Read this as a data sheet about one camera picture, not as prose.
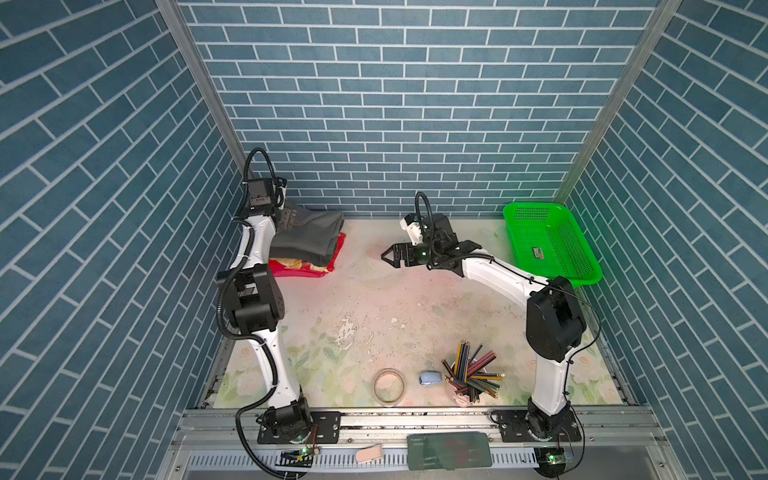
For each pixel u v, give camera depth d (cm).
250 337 57
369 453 69
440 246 71
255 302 57
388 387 80
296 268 99
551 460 70
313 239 97
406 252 78
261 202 75
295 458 71
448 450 70
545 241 116
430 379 79
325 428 74
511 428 74
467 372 75
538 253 111
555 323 51
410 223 81
